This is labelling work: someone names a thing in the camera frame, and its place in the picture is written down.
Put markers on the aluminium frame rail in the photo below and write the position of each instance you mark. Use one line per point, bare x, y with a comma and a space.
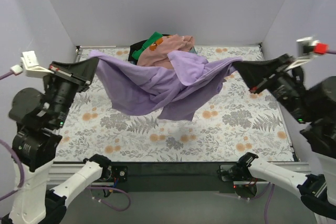
62, 171

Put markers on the floral table mat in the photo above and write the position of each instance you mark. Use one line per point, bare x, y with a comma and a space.
223, 129

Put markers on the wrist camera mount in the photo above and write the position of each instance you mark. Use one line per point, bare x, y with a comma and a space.
30, 66
308, 49

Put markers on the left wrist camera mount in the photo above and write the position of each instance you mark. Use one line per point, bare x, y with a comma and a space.
30, 66

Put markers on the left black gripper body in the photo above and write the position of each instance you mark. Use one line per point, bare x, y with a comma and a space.
70, 76

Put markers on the purple t shirt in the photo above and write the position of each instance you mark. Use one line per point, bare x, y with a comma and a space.
178, 92

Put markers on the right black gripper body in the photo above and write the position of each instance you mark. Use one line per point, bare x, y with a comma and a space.
269, 76

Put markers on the black t shirt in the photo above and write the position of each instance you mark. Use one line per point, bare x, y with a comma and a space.
135, 51

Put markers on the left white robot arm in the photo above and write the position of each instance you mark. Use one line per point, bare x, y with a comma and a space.
38, 115

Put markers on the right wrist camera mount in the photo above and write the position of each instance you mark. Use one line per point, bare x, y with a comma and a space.
308, 49

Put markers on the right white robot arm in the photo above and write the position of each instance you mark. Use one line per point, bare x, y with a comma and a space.
315, 108

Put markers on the green t shirt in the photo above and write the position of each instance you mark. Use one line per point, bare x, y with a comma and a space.
153, 38

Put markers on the pink t shirt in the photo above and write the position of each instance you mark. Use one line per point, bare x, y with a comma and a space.
155, 55

